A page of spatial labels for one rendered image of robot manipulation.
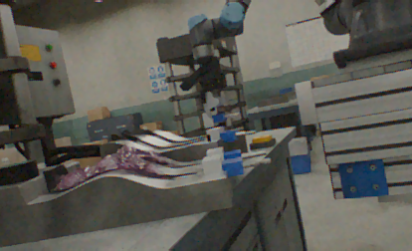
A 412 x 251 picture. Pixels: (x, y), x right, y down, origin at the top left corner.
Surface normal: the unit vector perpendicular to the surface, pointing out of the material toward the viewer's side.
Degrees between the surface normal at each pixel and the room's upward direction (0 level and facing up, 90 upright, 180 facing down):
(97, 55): 90
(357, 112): 90
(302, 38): 90
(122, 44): 90
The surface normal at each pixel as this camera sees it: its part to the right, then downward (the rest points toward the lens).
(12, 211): -0.08, 0.07
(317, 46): -0.30, 0.11
